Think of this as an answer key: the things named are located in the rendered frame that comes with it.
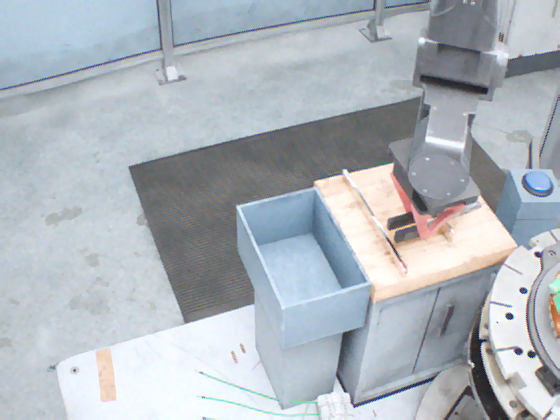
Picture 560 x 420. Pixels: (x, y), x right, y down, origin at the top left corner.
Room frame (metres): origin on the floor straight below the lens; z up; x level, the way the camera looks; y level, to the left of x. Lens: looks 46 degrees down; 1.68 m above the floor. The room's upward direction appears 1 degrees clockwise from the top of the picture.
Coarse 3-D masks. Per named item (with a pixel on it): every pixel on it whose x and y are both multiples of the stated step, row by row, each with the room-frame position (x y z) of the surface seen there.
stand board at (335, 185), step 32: (384, 192) 0.65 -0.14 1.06; (352, 224) 0.59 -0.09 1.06; (384, 224) 0.59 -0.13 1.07; (480, 224) 0.59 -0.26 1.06; (384, 256) 0.54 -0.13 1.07; (416, 256) 0.54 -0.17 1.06; (448, 256) 0.54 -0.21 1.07; (480, 256) 0.54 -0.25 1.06; (384, 288) 0.49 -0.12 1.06; (416, 288) 0.51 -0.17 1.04
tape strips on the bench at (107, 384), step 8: (96, 352) 0.58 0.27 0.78; (104, 352) 0.58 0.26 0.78; (96, 360) 0.56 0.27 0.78; (104, 360) 0.56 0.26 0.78; (104, 368) 0.55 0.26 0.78; (112, 368) 0.55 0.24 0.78; (104, 376) 0.53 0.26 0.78; (112, 376) 0.53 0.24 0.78; (104, 384) 0.52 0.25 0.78; (112, 384) 0.52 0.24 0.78; (104, 392) 0.50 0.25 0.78; (112, 392) 0.51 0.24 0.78; (104, 400) 0.49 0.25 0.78; (112, 400) 0.49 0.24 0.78
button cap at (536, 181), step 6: (528, 174) 0.71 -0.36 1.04; (534, 174) 0.71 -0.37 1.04; (540, 174) 0.71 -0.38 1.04; (528, 180) 0.70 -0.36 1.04; (534, 180) 0.70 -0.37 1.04; (540, 180) 0.70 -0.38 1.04; (546, 180) 0.70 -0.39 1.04; (528, 186) 0.70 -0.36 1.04; (534, 186) 0.69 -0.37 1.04; (540, 186) 0.69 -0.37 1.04; (546, 186) 0.69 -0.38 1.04; (540, 192) 0.68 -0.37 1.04; (546, 192) 0.69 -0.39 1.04
